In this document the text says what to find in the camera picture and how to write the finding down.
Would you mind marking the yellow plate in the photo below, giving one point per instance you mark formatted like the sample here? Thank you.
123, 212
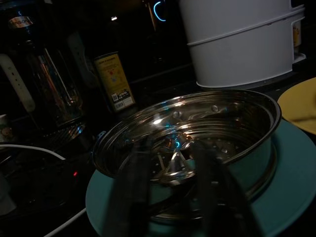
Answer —
298, 103

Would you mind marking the floral paper cup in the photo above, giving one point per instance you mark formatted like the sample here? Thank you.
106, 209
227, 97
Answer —
5, 128

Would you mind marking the white printed mug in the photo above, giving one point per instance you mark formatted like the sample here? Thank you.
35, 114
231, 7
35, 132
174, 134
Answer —
297, 32

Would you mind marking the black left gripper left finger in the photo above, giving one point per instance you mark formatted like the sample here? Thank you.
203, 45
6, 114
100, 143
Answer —
130, 197

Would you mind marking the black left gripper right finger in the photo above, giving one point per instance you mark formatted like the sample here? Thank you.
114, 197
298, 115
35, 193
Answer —
219, 197

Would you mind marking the white power strip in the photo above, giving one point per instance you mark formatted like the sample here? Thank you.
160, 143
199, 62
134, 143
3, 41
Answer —
14, 79

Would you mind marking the glass blender jar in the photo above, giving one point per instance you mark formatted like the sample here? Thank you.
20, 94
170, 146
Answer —
54, 81

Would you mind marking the white tiered plastic rack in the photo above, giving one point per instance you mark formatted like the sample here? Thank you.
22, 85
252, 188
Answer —
234, 49

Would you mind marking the teal plate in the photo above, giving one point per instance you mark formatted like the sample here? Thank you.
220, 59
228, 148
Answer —
284, 185

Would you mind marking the perforated steel steamer bowl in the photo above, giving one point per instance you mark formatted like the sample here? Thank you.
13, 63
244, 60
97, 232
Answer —
247, 111

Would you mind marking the dark oil tin yellow label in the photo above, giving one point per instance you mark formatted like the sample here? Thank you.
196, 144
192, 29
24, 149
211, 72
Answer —
114, 81

